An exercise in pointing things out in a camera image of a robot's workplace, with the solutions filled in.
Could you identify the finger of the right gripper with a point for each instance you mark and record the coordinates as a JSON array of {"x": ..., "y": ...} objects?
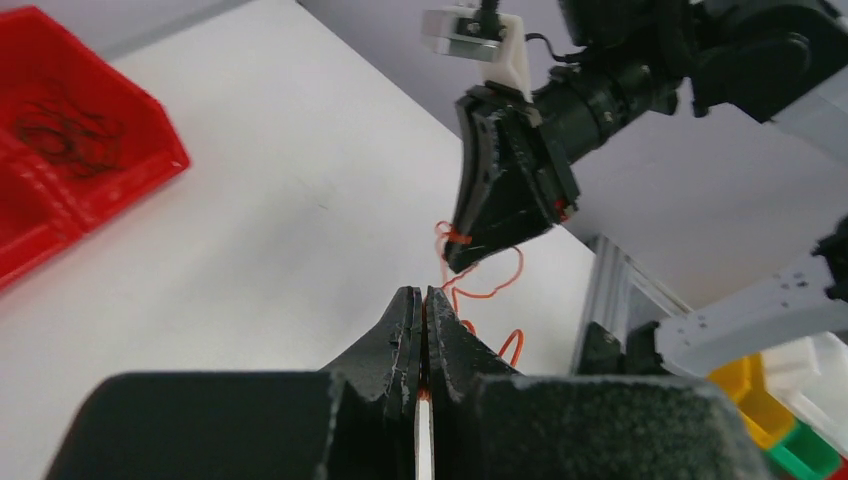
[
  {"x": 529, "y": 216},
  {"x": 483, "y": 207}
]

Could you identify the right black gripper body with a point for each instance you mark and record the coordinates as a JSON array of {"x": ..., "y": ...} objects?
[{"x": 584, "y": 106}]

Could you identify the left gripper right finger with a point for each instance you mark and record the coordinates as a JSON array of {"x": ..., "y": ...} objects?
[{"x": 455, "y": 360}]

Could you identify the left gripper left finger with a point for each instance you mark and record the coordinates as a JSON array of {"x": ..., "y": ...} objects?
[{"x": 375, "y": 386}]

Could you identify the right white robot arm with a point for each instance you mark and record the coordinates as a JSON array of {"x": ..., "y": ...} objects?
[{"x": 703, "y": 207}]

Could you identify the yellow storage bin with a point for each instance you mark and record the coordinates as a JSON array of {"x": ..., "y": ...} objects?
[{"x": 767, "y": 420}]

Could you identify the green storage bin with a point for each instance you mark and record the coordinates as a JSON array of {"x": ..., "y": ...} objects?
[{"x": 803, "y": 454}]

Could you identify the red three-compartment bin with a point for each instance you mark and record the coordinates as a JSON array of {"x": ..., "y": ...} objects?
[{"x": 80, "y": 142}]

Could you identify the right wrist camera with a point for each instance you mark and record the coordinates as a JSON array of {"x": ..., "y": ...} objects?
[{"x": 477, "y": 32}]

